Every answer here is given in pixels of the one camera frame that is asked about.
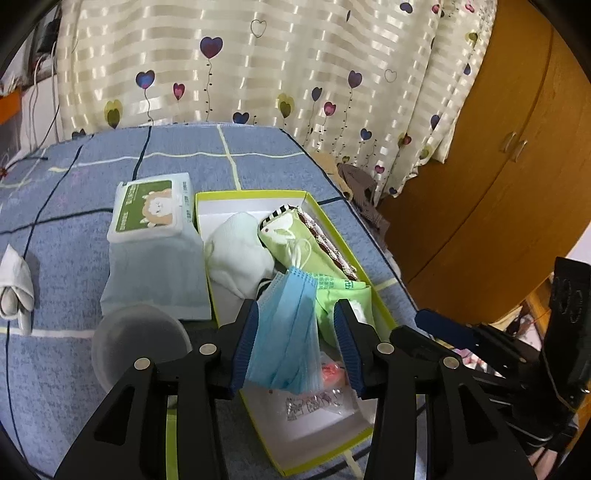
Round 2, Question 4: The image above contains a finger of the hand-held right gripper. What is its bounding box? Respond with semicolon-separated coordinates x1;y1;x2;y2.
414;308;542;371
390;325;505;376

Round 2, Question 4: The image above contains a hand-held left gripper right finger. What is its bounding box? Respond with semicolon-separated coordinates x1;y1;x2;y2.
333;299;536;480

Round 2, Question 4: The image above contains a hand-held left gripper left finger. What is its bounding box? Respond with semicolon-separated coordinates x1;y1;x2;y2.
53;299;260;480

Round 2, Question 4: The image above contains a blue face mask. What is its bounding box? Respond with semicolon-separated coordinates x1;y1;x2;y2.
245;237;322;396

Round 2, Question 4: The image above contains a bright green soft packet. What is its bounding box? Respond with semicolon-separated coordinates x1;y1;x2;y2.
314;274;373;343

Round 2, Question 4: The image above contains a clear plastic packet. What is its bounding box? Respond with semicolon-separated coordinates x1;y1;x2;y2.
276;354;362;424

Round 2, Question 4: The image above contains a yellow-green cardboard box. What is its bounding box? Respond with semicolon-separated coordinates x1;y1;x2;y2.
194;189;399;477

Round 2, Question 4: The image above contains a green patterned fabric pouch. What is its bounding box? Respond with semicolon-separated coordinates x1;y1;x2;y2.
257;207;362;281

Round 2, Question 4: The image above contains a plain white sock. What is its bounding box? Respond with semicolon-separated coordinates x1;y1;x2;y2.
204;212;276;302

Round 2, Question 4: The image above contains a clear plastic cup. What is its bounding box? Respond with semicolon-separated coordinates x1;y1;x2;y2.
91;304;193;396

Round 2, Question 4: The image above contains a wet wipes pack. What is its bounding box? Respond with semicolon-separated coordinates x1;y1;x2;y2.
100;172;212;320

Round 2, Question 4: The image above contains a wooden wardrobe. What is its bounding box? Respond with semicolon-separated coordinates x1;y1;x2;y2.
378;0;591;325

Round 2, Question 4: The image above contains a black white striped sock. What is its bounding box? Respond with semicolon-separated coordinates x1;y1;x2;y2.
262;204;299;225

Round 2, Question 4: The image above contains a brown cloth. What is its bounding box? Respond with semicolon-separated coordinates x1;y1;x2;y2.
337;163;392;237

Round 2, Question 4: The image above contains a blue plaid bed sheet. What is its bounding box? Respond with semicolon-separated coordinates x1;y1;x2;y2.
0;122;417;480

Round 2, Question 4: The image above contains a white grey sock bundle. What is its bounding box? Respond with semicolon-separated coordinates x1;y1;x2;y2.
0;244;36;336

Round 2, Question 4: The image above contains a cream heart print curtain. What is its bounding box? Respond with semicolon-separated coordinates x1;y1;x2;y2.
54;0;498;198

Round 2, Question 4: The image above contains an orange storage box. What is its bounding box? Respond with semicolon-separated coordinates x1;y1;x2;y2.
0;89;22;124

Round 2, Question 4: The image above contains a white cable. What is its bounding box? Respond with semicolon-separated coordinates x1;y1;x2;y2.
27;54;62;154

